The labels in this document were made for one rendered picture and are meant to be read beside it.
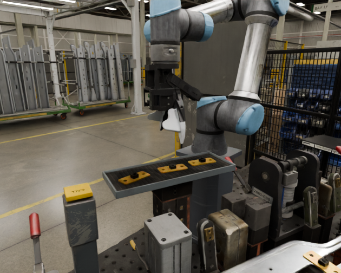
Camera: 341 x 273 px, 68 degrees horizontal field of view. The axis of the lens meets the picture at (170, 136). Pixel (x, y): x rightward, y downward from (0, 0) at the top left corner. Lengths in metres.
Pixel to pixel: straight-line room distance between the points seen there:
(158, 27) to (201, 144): 0.53
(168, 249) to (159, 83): 0.39
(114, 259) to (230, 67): 2.63
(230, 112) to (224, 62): 2.40
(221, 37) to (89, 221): 2.95
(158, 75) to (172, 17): 0.14
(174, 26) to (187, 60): 3.04
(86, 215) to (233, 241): 0.36
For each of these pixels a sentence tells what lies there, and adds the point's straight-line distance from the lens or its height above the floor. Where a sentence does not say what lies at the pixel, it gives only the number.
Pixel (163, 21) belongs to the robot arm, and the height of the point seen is 1.55.
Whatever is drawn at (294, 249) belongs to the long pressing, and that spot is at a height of 1.00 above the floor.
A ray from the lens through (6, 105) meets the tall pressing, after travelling 7.13.
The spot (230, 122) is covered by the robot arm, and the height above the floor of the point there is 1.25.
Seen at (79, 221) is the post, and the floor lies 1.09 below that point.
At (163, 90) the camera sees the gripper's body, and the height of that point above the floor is 1.39.
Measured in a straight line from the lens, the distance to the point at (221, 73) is 3.34.
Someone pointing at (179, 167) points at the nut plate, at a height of 1.16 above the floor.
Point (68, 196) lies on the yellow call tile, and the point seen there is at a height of 1.16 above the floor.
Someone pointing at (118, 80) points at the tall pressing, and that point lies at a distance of 8.72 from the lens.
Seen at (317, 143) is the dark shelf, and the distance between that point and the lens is 1.63.
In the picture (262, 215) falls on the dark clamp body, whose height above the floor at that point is 1.05.
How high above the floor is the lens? 1.46
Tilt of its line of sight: 16 degrees down
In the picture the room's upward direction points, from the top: straight up
